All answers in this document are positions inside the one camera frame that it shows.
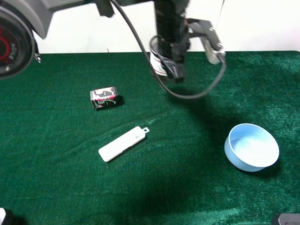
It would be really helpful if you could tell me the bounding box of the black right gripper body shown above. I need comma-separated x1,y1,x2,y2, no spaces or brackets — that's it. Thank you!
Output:
162,42,190,83

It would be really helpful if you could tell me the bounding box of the black mesh pen holder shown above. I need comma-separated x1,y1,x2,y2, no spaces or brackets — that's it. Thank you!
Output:
149,36,173,80

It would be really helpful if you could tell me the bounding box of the black pink card box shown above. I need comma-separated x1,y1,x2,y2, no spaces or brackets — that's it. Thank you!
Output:
90,86,123,110

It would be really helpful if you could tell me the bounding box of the light blue bowl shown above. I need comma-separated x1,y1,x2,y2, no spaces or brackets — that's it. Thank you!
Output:
224,123,279,172

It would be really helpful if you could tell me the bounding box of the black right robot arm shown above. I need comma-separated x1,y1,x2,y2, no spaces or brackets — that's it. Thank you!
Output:
154,0,190,83

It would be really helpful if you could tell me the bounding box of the white flat plastic case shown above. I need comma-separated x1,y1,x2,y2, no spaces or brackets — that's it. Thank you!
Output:
98,126,150,162

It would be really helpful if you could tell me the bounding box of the grey base corner right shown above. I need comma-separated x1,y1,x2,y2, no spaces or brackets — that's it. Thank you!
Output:
271,213,300,225

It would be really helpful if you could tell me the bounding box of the grey robot shoulder joint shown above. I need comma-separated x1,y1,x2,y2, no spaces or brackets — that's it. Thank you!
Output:
0,0,95,79

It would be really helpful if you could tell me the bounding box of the black cable loop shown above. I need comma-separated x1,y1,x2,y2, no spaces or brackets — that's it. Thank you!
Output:
110,0,227,99

